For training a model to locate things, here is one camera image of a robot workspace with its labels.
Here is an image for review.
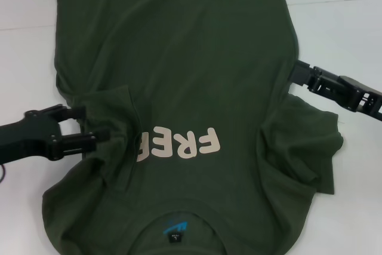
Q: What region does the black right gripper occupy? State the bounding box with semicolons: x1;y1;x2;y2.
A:
288;60;382;122

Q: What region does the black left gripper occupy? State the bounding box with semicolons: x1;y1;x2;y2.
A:
0;103;113;166

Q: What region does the dark green FREE t-shirt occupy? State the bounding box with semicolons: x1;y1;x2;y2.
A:
41;0;344;255

